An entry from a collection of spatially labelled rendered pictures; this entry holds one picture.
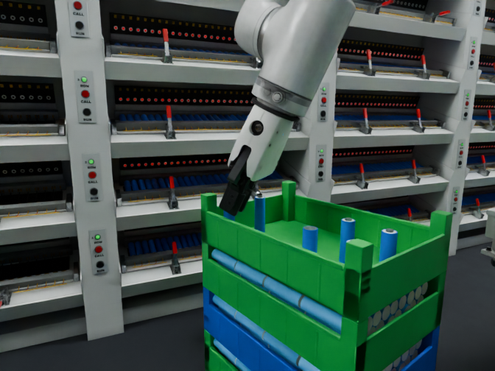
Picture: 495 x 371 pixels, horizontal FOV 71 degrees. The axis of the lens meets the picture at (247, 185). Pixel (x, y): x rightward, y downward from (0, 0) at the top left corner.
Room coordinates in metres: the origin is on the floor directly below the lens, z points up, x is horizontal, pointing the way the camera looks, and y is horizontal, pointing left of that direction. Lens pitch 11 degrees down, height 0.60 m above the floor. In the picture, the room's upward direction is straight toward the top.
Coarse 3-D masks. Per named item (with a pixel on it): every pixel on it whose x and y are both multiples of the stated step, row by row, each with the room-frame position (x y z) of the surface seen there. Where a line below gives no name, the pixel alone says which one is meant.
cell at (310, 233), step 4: (304, 228) 0.40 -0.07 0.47; (308, 228) 0.40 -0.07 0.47; (312, 228) 0.40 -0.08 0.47; (316, 228) 0.40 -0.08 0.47; (304, 232) 0.40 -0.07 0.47; (308, 232) 0.40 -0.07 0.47; (312, 232) 0.40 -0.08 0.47; (316, 232) 0.40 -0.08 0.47; (304, 236) 0.40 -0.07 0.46; (308, 236) 0.40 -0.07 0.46; (312, 236) 0.40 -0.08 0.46; (316, 236) 0.40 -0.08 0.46; (304, 240) 0.40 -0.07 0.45; (308, 240) 0.40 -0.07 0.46; (312, 240) 0.40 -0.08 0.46; (316, 240) 0.40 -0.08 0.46; (304, 244) 0.40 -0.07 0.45; (308, 244) 0.40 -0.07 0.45; (312, 244) 0.40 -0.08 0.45; (316, 244) 0.40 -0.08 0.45; (308, 248) 0.40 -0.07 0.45; (312, 248) 0.40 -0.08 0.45; (316, 248) 0.40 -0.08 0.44
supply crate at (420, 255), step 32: (288, 192) 0.64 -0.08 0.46; (224, 224) 0.49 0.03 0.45; (288, 224) 0.63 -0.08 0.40; (320, 224) 0.60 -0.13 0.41; (384, 224) 0.51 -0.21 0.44; (416, 224) 0.47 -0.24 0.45; (448, 224) 0.43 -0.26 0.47; (256, 256) 0.43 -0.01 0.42; (288, 256) 0.39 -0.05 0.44; (320, 256) 0.35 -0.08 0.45; (352, 256) 0.32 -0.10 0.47; (416, 256) 0.38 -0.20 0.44; (448, 256) 0.43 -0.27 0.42; (320, 288) 0.35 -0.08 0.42; (352, 288) 0.32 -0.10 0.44; (384, 288) 0.34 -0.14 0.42; (416, 288) 0.38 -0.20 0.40; (352, 320) 0.32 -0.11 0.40
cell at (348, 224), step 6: (342, 222) 0.44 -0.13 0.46; (348, 222) 0.44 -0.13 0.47; (354, 222) 0.44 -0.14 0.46; (342, 228) 0.44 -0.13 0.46; (348, 228) 0.44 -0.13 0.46; (354, 228) 0.44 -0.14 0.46; (342, 234) 0.44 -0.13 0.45; (348, 234) 0.44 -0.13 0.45; (354, 234) 0.44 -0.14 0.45; (342, 240) 0.44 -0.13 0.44; (342, 246) 0.44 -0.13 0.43; (342, 252) 0.44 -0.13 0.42; (342, 258) 0.44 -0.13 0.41
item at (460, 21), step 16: (352, 0) 1.41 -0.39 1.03; (368, 16) 1.23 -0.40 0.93; (384, 16) 1.26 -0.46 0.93; (448, 16) 1.50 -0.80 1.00; (464, 16) 1.44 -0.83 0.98; (400, 32) 1.31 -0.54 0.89; (416, 32) 1.34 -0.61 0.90; (432, 32) 1.37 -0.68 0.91; (448, 32) 1.40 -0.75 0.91; (464, 32) 1.43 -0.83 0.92
